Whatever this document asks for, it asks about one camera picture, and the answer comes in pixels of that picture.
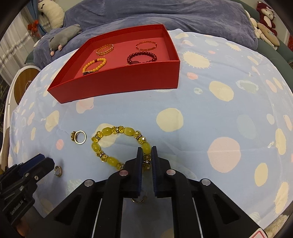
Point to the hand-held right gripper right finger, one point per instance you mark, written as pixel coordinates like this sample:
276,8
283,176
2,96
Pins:
154,174

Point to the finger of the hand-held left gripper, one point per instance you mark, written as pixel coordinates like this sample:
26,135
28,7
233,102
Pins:
47,166
34,159

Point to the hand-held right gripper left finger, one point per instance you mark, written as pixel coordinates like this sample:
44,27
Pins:
138,174

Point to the gold hoop earring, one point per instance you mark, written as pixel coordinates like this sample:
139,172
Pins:
138,201
60,171

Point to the red cardboard box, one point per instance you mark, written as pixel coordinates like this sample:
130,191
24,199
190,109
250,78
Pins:
114,82

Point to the thin gold bangle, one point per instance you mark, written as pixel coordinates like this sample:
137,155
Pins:
145,49

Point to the gold woven bangle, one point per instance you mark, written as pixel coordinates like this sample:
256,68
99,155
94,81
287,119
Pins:
100,52

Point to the round wooden stool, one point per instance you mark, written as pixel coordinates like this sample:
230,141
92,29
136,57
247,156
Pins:
21,84

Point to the light blue patterned bedsheet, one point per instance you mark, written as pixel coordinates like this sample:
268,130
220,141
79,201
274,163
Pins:
206,103

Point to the white lace curtain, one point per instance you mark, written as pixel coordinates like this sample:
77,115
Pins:
13,50

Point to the grey plush mouse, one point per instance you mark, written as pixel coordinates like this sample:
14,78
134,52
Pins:
66,34

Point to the white fluffy blanket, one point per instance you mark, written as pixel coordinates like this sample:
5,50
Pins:
277,224

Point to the red curtain bow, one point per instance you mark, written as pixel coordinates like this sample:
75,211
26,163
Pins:
33,26

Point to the blue curtain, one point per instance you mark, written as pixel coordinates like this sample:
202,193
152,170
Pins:
42,22

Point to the white plush toy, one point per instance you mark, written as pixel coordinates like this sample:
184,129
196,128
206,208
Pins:
55,16

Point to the purple-blue blanket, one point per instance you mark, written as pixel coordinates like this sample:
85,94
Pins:
183,16

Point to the white flower plush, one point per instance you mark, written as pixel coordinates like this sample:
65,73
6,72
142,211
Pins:
253,22

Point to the beige cookie plush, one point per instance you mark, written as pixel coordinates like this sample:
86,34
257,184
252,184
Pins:
269,34

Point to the red monkey plush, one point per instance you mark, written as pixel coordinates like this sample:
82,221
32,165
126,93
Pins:
263,9

